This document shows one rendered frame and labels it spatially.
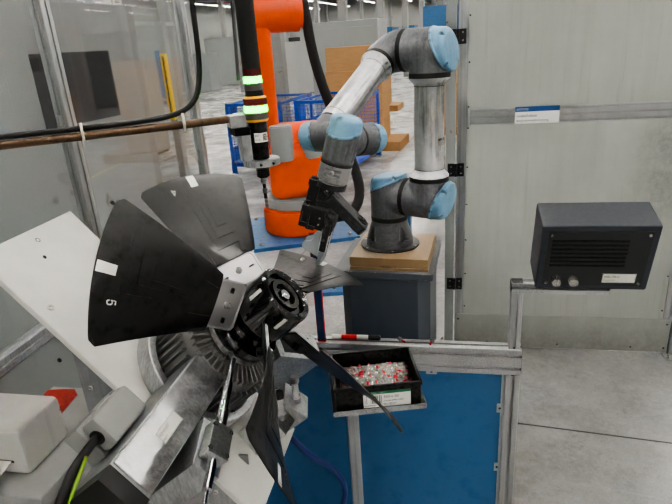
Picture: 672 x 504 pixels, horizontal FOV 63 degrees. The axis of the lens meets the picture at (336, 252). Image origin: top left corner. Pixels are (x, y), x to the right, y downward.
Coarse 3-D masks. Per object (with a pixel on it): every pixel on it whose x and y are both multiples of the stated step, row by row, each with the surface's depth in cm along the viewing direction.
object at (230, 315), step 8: (224, 280) 97; (224, 288) 98; (240, 288) 101; (224, 296) 98; (232, 296) 100; (240, 296) 101; (216, 304) 97; (232, 304) 100; (240, 304) 101; (216, 312) 98; (224, 312) 99; (232, 312) 101; (216, 320) 98; (224, 320) 100; (232, 320) 101; (216, 328) 99; (224, 328) 100
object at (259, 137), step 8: (256, 128) 101; (264, 128) 102; (256, 136) 102; (264, 136) 102; (256, 144) 103; (264, 144) 103; (256, 152) 103; (264, 152) 103; (256, 168) 105; (264, 168) 105; (264, 176) 105
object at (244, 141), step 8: (232, 120) 99; (240, 120) 100; (232, 128) 101; (240, 128) 100; (248, 128) 100; (240, 136) 101; (248, 136) 101; (240, 144) 102; (248, 144) 102; (240, 152) 104; (248, 152) 102; (248, 160) 103; (256, 160) 103; (264, 160) 103; (272, 160) 103
